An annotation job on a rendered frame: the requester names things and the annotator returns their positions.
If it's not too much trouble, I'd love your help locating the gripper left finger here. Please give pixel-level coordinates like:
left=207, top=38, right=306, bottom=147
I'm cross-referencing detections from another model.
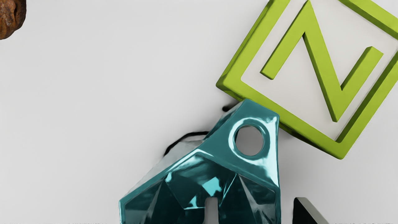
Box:
left=204, top=197, right=220, bottom=224

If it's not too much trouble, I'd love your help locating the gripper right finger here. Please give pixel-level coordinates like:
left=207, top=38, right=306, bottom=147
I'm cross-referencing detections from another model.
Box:
left=292, top=197, right=330, bottom=224

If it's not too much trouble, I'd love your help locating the teal faceted mug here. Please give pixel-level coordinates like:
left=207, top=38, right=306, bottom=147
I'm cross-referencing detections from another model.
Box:
left=119, top=99, right=282, bottom=224

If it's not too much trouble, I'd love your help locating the green letter block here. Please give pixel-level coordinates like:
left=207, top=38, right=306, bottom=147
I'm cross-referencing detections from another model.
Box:
left=216, top=0, right=398, bottom=160

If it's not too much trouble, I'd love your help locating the brown rough round object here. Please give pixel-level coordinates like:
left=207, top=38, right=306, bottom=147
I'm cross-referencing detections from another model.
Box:
left=0, top=0, right=27, bottom=40

